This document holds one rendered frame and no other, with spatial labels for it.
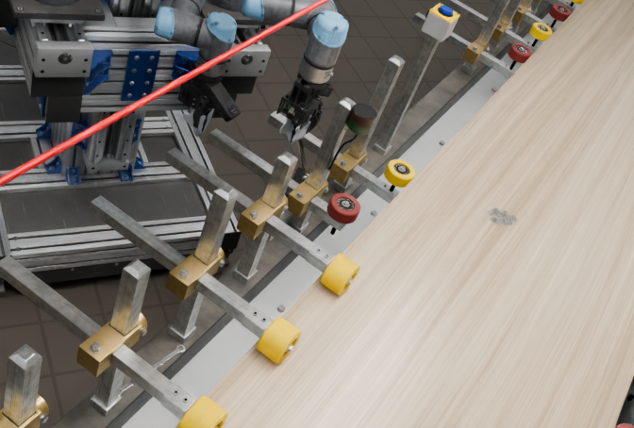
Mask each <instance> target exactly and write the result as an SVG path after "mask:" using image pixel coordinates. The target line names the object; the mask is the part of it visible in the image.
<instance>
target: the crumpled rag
mask: <svg viewBox="0 0 634 428"><path fill-rule="evenodd" d="M487 213H488V214H490V216H491V215H492V216H491V217H490V221H492V222H494V223H496V224H497V225H498V224H501V225H504V226H506V225H507V224H509V225H513V223H514V222H517V217H516V215H512V214H510V213H509V212H508V211H506V210H502V211H501V210H500V209H499V208H497V207H496V208H494V207H489V209H487Z"/></svg>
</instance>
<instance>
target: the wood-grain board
mask: <svg viewBox="0 0 634 428"><path fill-rule="evenodd" d="M489 207H494V208H496V207H497V208H499V209H500V210H501V211H502V210H506V211H508V212H509V213H510V214H512V215H516V217H517V222H514V223H513V225H509V224H507V225H506V226H504V225H501V224H498V225H497V224H496V223H494V222H492V221H490V217H491V216H492V215H491V216H490V214H488V213H487V209H489ZM342 254H343V255H345V256H346V257H348V258H349V259H350V260H352V261H353V262H355V263H356V264H358V265H359V272H358V274H357V276H356V277H355V279H354V281H353V283H352V284H351V285H350V286H349V288H348V289H347V290H346V291H345V292H344V294H342V295H340V296H339V295H338V294H336V293H335V292H333V291H332V290H331V289H329V288H327V287H326V286H324V285H323V284H322V283H321V282H320V280H321V277H322V275H323V273H322V274H321V276H320V277H319V278H318V279H317V280H316V281H315V282H314V283H313V284H312V285H311V286H310V287H309V288H308V289H307V290H306V291H305V292H304V293H303V294H302V295H301V296H300V297H299V299H298V300H297V301H296V302H295V303H294V304H293V305H292V306H291V307H290V308H289V309H288V310H287V311H286V312H285V313H284V314H283V315H282V316H281V317H282V318H283V319H284V320H286V321H288V322H289V323H290V324H292V325H293V326H294V327H296V328H297V329H299V330H300V331H301V336H300V338H299V339H298V341H297V343H296V344H295V346H294V347H293V349H292V351H291V352H290V353H289V354H288V356H287V357H286V358H285V359H284V360H283V361H282V362H281V363H280V364H276V363H275V362H274V361H273V360H271V359H270V358H269V357H267V356H266V355H265V354H263V353H262V352H260V351H259V350H258V349H257V345H258V343H259V340H258V341H257V342H256V344H255V345H254V346H253V347H252V348H251V349H250V350H249V351H248V352H247V353H246V354H245V355H244V356H243V357H242V358H241V359H240V360H239V361H238V362H237V363H236V364H235V365H234V367H233V368H232V369H231V370H230V371H229V372H228V373H227V374H226V375H225V376H224V377H223V378H222V379H221V380H220V381H219V382H218V383H217V384H216V385H215V386H214V387H213V388H212V390H211V391H210V392H209V393H208V394H207V395H206V396H207V397H209V398H210V399H211V400H213V401H214V402H215V403H217V404H218V405H219V406H221V407H222V408H223V409H224V410H225V411H226V412H227V413H228V416H227V419H226V421H225V423H224V425H223V427H222V428H614V427H615V425H616V422H617V420H618V418H619V415H620V412H621V409H622V407H623V404H624V401H625V398H626V394H627V392H628V390H629V387H630V384H631V381H632V379H633V376H634V0H584V1H583V2H582V3H581V4H580V6H579V7H578V8H577V9H576V10H575V11H574V12H573V13H572V14H571V15H570V16H569V17H568V18H567V19H566V20H565V21H564V22H563V23H562V24H561V25H560V26H559V28H558V29H557V30H556V31H555V32H554V33H553V34H552V35H551V36H550V37H549V38H548V39H547V40H546V41H545V42H544V43H543V44H542V45H541V46H540V47H539V48H538V49H537V51H536V52H535V53H534V54H533V55H532V56H531V57H530V58H529V59H528V60H527V61H526V62H525V63H524V64H523V65H522V66H521V67H520V68H519V69H518V70H517V71H516V72H515V74H514V75H513V76H512V77H511V78H510V79H509V80H508V81H507V82H506V83H505V84H504V85H503V86H502V87H501V88H500V89H499V90H498V91H497V92H496V93H495V94H494V95H493V97H492V98H491V99H490V100H489V101H488V102H487V103H486V104H485V105H484V106H483V107H482V108H481V109H480V110H479V111H478V112H477V113H476V114H475V115H474V116H473V117H472V119H471V120H470V121H469V122H468V123H467V124H466V125H464V126H463V127H462V128H461V129H460V131H459V132H458V133H457V134H456V135H455V136H454V137H453V138H452V139H451V140H450V141H449V142H448V143H447V144H446V145H445V146H444V147H443V148H442V149H441V150H440V152H439V153H438V154H436V155H435V156H434V157H433V158H432V159H431V160H430V161H429V162H428V164H427V165H426V166H425V167H424V168H423V169H422V170H421V171H420V172H419V173H418V174H417V175H416V176H415V177H414V178H413V179H412V180H411V181H410V182H409V183H408V184H407V186H406V187H405V188H404V189H403V190H402V191H401V192H400V193H399V194H398V195H397V196H396V197H395V198H394V199H393V200H392V201H391V202H390V203H389V204H388V205H387V206H386V207H385V209H384V210H383V211H382V212H381V213H380V214H379V215H378V216H377V217H376V218H375V219H374V220H373V221H372V222H371V223H370V224H369V225H368V226H367V227H366V228H365V229H364V230H363V232H362V233H361V234H360V235H359V236H358V237H357V238H356V239H355V240H354V241H353V242H352V243H351V244H350V245H349V246H348V247H347V248H346V249H345V250H344V251H343V252H342Z"/></svg>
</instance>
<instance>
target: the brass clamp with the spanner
mask: <svg viewBox="0 0 634 428"><path fill-rule="evenodd" d="M307 180H308V179H306V180H305V181H304V182H302V183H301V184H300V185H299V186H298V187H297V188H295V189H294V190H293V191H292V192H291V193H289V195H288V198H287V199H288V210H289V211H290V212H291V213H292V214H294V215H295V216H297V217H298V218H299V217H300V216H302V215H303V214H304V213H305V212H306V211H307V210H308V207H309V203H310V201H311V200H312V199H313V198H314V197H315V196H318V197H319V198H321V197H322V196H323V193H327V192H328V182H327V180H325V182H324V184H323V185H322V186H321V187H320V188H318V189H315V188H313V187H312V186H310V185H309V184H307V183H306V182H307ZM298 191H302V192H303V193H304V198H303V199H297V198H296V196H295V195H296V193H298Z"/></svg>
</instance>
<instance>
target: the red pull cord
mask: <svg viewBox="0 0 634 428"><path fill-rule="evenodd" d="M327 1H329V0H319V1H317V2H315V3H313V4H311V5H310V6H308V7H306V8H303V9H302V10H300V11H298V12H296V13H294V14H293V15H292V16H290V17H288V18H286V19H285V20H283V21H281V22H279V23H277V24H276V25H273V26H271V27H269V28H268V29H266V30H264V31H262V32H260V33H259V34H257V35H256V36H254V37H252V38H251V39H249V40H247V41H244V42H243V43H241V44H239V45H237V46H235V47H234V48H232V49H230V50H228V51H226V52H225V53H223V54H221V55H220V56H218V57H217V58H214V59H212V60H210V61H209V62H207V63H205V64H203V65H201V66H200V67H198V68H196V69H194V70H192V71H191V72H189V73H187V74H184V75H183V76H181V77H179V78H178V79H176V80H175V81H173V82H171V83H169V84H167V85H166V86H164V87H162V88H160V89H158V90H157V91H154V92H152V93H150V94H149V95H147V96H145V97H143V98H142V99H141V100H139V101H137V102H135V103H133V104H132V105H130V106H128V107H125V108H124V109H122V110H120V111H118V112H116V113H115V114H113V115H111V116H109V117H107V118H106V119H105V120H103V121H101V122H99V123H97V124H95V125H93V126H91V127H90V128H88V129H86V130H84V131H82V132H81V133H79V134H77V135H75V136H73V137H72V138H70V139H68V140H66V141H65V142H63V143H61V144H59V145H57V146H56V147H54V148H52V149H50V150H48V151H47V152H45V153H43V154H41V155H39V156H37V157H35V158H33V159H31V160H30V161H28V162H27V163H25V164H23V165H22V166H20V167H18V168H16V169H14V170H13V171H11V172H9V173H6V174H5V175H3V176H1V177H0V187H1V186H3V185H5V184H7V182H9V181H11V180H13V179H15V178H16V177H18V176H20V175H22V174H23V173H26V172H28V171H29V170H31V169H33V168H35V167H37V166H38V165H40V164H42V163H43V162H44V161H46V160H48V159H50V158H51V157H53V156H56V155H57V154H59V153H61V152H63V151H65V150H66V149H68V148H70V147H72V146H73V145H75V144H77V143H79V142H80V141H82V140H84V139H85V138H87V137H89V136H91V135H93V134H94V133H96V132H98V131H100V130H101V129H103V128H105V127H107V126H108V125H110V124H112V123H114V122H116V121H118V120H120V119H122V118H123V117H124V116H126V115H128V114H129V113H131V112H133V111H135V110H136V109H138V108H140V107H143V106H144V105H146V104H148V103H150V102H151V101H153V100H155V99H157V98H158V97H160V96H161V95H163V94H164V93H166V92H168V91H171V90H172V89H174V88H176V87H178V86H179V85H181V84H183V83H185V82H186V81H188V80H190V79H192V78H193V77H195V76H197V75H199V74H201V73H202V72H204V71H206V70H207V69H209V68H211V67H213V66H214V65H216V64H218V63H220V62H221V61H223V60H225V59H227V58H229V57H231V56H233V55H235V54H236V53H238V52H240V51H241V50H242V49H244V48H246V47H248V46H250V45H251V44H253V43H255V42H257V41H259V40H261V39H263V38H264V37H266V36H268V35H270V34H271V33H273V32H275V31H277V30H278V29H279V28H281V27H283V26H285V25H287V24H289V23H291V22H292V21H294V20H296V19H298V18H299V17H301V16H303V15H305V14H307V13H308V12H310V11H312V10H314V9H315V8H318V7H319V6H321V5H322V4H324V3H326V2H327Z"/></svg>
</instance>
